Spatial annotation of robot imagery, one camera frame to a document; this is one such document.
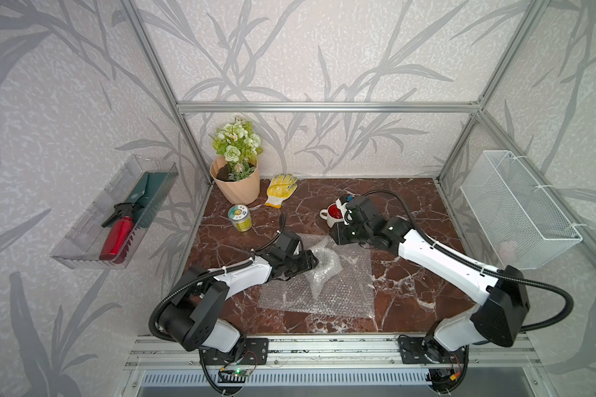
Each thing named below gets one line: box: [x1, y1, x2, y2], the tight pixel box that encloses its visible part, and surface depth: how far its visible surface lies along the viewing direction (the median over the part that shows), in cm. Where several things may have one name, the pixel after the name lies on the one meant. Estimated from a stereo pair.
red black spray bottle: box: [99, 202, 145, 264], surface depth 61 cm
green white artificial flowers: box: [211, 116, 264, 182], surface depth 97 cm
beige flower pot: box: [209, 155, 261, 206], surface depth 101 cm
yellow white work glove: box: [264, 173, 298, 209], surface depth 118 cm
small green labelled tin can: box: [227, 203, 253, 233], surface depth 101 cm
